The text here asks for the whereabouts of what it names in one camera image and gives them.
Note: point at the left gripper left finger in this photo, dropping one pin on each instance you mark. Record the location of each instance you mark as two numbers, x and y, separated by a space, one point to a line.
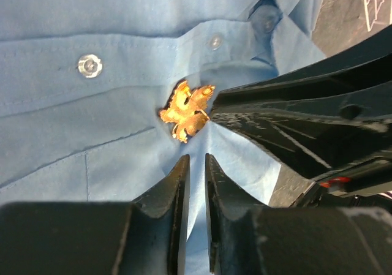
144 236

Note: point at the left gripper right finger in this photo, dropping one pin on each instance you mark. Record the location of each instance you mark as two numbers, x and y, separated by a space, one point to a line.
248 237

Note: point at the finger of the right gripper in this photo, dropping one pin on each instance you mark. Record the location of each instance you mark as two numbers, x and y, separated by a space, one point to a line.
363 66
316 150

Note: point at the red gold leaf brooch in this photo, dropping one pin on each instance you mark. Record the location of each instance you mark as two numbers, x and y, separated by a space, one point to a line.
186 110

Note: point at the light blue button shirt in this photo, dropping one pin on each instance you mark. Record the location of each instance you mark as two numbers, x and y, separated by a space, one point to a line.
82 82

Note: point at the white wire dish rack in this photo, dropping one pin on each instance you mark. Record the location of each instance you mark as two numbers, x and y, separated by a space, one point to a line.
376 12

